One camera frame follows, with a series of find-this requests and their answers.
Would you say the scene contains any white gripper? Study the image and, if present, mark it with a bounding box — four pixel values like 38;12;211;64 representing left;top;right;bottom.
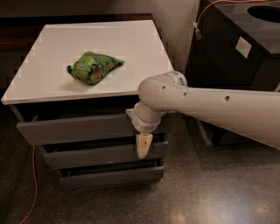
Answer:
125;102;163;159

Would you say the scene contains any grey top drawer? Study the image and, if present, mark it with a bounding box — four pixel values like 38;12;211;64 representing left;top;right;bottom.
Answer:
17;100;136;145

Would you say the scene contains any grey drawer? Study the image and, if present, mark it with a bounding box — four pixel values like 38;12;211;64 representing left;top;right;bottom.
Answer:
59;159;165;189
17;100;136;145
42;134;170;171

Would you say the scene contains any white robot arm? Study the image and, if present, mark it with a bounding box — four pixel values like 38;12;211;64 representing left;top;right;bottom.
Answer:
126;71;280;158

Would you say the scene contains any grey middle drawer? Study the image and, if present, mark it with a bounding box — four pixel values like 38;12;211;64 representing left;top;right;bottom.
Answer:
42;134;170;171

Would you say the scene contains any grey bottom drawer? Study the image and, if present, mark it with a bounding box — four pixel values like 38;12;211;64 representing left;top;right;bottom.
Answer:
59;159;165;189

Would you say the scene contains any white-topped grey drawer cabinet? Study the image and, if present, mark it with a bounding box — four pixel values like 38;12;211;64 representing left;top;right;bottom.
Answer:
1;20;174;189

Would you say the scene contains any green snack bag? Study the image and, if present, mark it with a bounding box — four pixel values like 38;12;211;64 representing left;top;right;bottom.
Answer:
66;52;124;85

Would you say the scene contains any black bin cabinet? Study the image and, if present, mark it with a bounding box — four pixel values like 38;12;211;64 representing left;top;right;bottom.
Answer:
186;0;280;146

